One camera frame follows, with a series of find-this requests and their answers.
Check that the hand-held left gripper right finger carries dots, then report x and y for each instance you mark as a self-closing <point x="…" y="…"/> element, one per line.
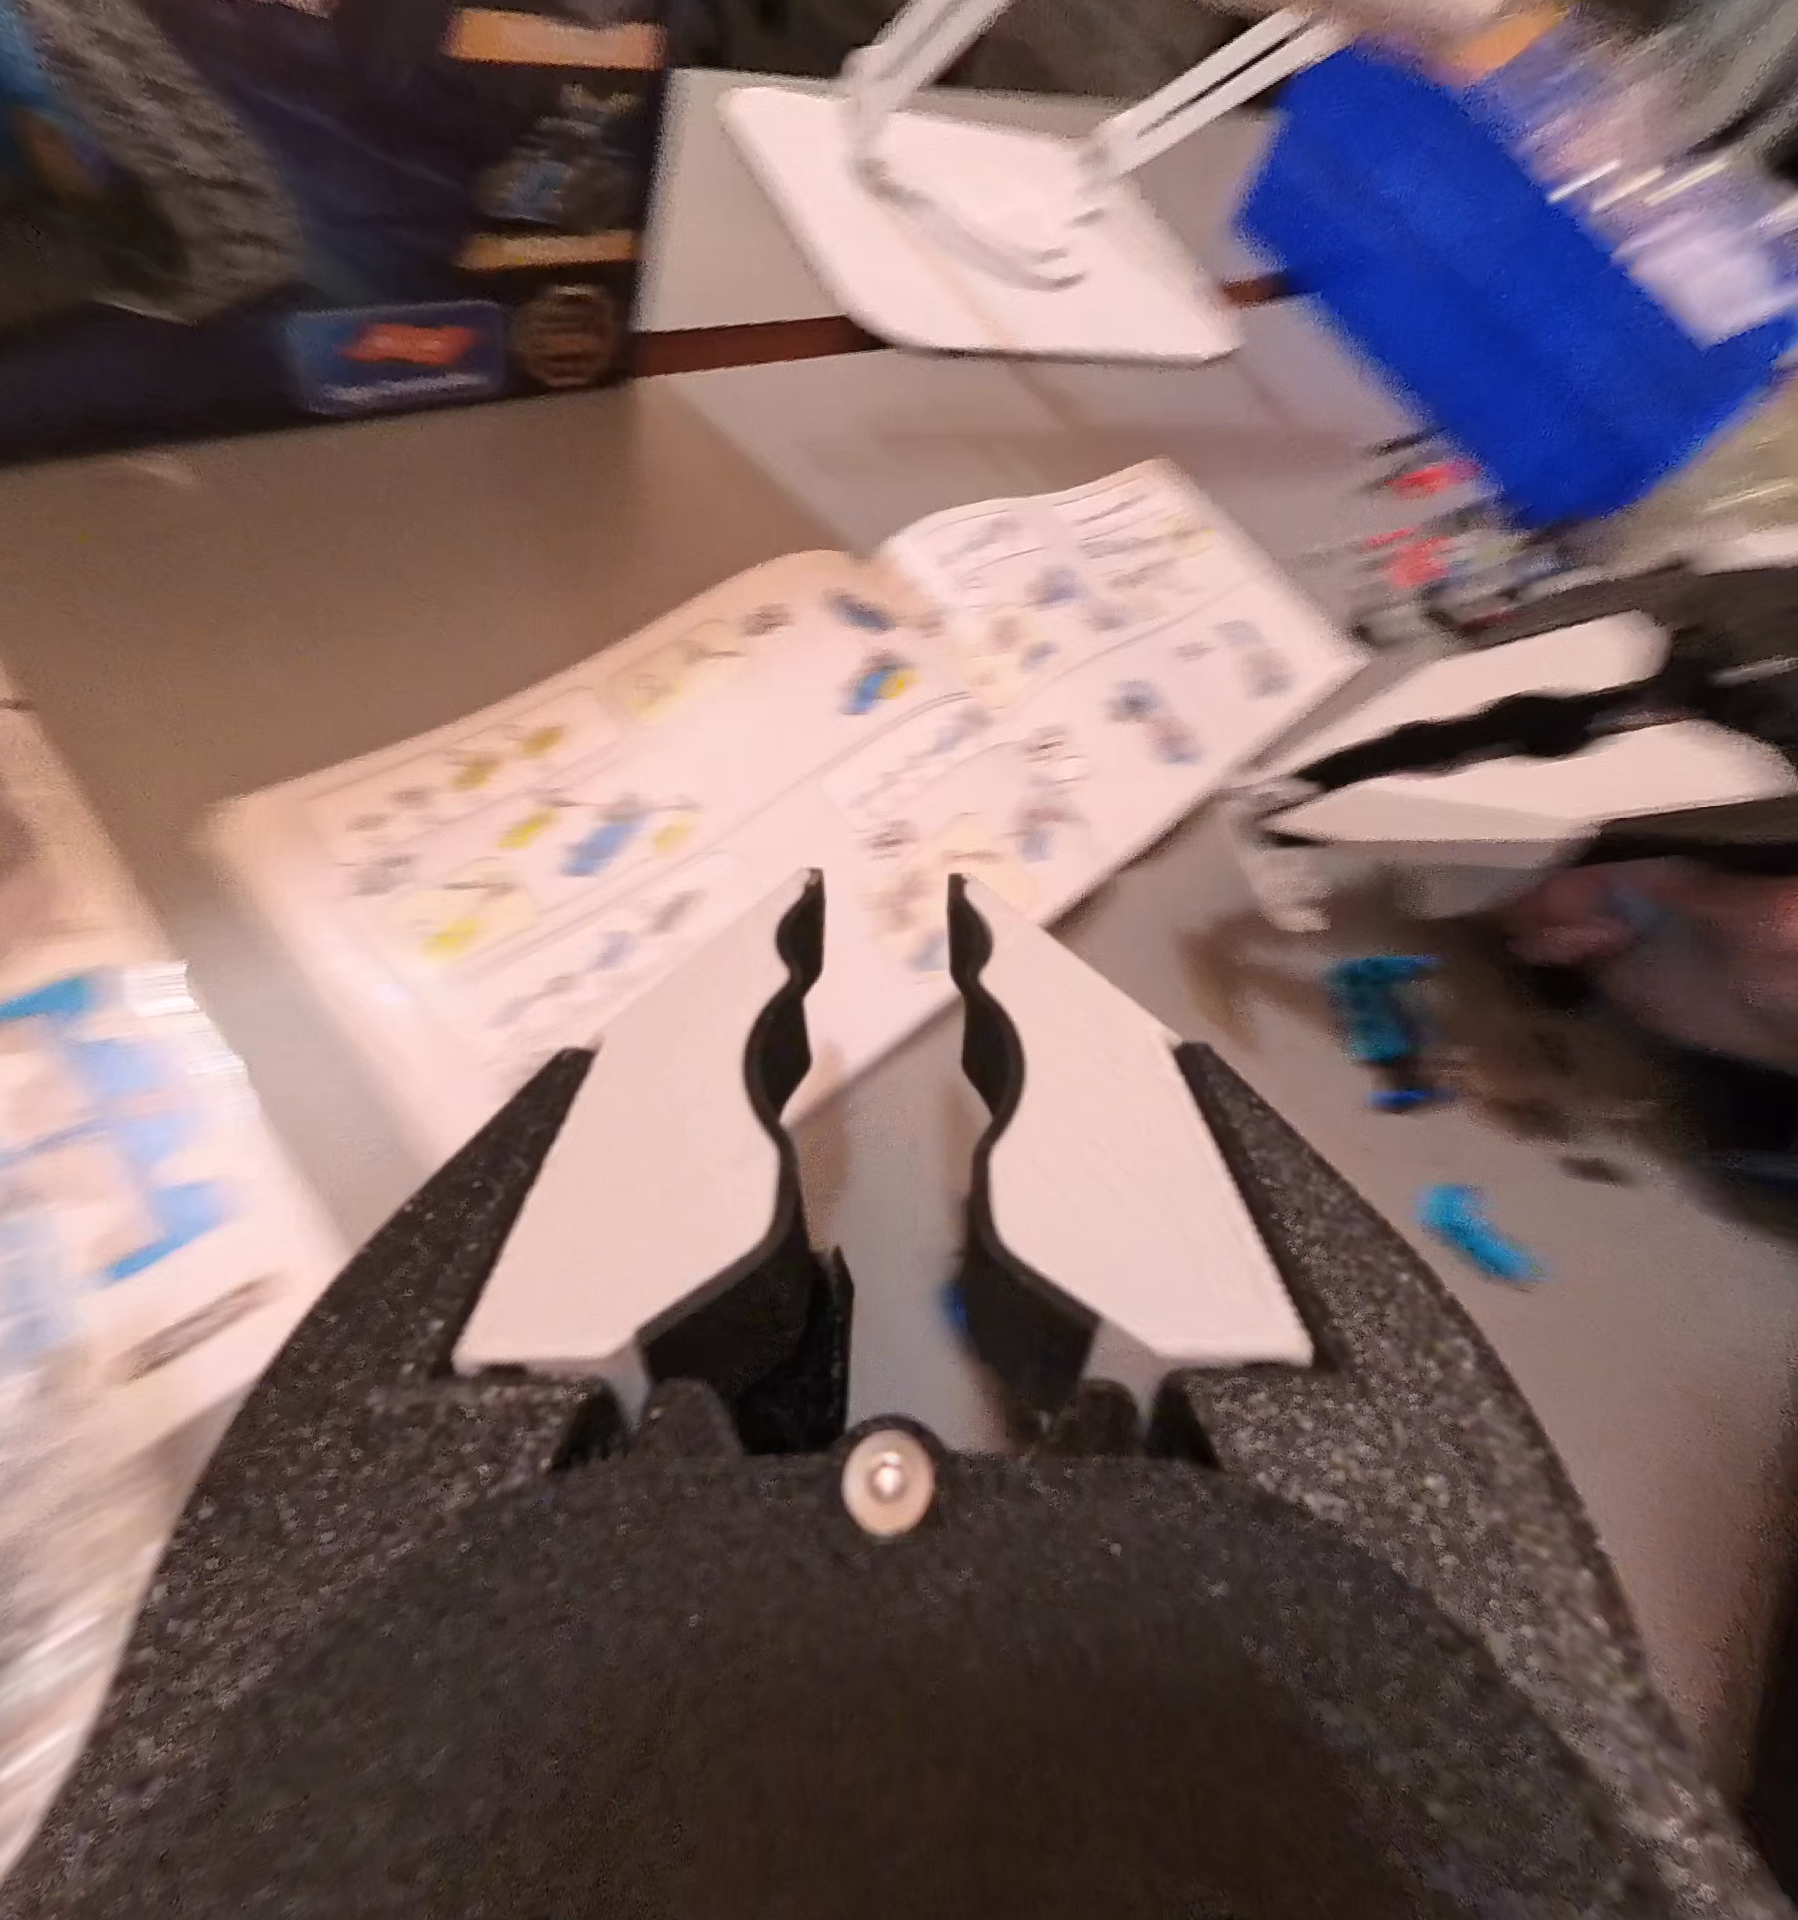
<point x="1140" y="1185"/>

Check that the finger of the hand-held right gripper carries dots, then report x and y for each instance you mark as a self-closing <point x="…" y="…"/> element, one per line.
<point x="1560" y="788"/>
<point x="1484" y="681"/>

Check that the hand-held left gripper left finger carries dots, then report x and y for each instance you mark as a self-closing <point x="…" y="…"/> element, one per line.
<point x="644" y="1170"/>

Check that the pile of toy building pieces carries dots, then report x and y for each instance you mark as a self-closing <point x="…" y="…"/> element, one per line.
<point x="1438" y="555"/>

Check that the white desk lamp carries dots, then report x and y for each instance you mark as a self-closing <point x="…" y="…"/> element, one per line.
<point x="990" y="225"/>

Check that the person's right hand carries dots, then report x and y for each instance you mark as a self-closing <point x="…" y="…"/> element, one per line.
<point x="1738" y="960"/>

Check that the blue angled toy beam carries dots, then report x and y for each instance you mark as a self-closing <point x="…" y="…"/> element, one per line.
<point x="1477" y="1231"/>

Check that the blue plastic bin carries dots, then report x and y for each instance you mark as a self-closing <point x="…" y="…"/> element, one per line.
<point x="1470" y="299"/>

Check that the instruction booklet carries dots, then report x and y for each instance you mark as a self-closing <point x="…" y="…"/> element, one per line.
<point x="720" y="750"/>

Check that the pile of clear plastic bags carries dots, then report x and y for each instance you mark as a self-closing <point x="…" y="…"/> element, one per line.
<point x="1663" y="164"/>

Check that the blue sticker sheet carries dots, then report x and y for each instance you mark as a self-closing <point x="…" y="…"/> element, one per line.
<point x="118" y="1138"/>

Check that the clear bag of grey pieces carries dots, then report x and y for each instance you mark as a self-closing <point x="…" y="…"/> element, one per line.
<point x="29" y="1576"/>

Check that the dark blue toy box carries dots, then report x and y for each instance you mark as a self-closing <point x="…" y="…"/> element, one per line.
<point x="315" y="196"/>

